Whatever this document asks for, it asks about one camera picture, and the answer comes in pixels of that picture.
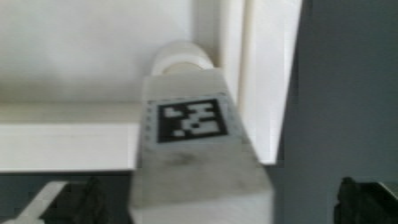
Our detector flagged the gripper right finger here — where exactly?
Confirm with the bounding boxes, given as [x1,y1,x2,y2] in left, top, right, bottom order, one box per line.
[335,177,398,224]

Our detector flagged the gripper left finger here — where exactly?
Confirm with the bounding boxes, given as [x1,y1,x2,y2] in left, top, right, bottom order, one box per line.
[15,178,113,224]

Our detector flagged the white table leg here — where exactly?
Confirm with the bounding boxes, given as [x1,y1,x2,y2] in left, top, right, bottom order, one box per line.
[129,68,276,224]

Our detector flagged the white square tabletop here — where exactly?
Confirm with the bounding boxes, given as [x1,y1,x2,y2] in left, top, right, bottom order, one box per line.
[0,0,304,173]

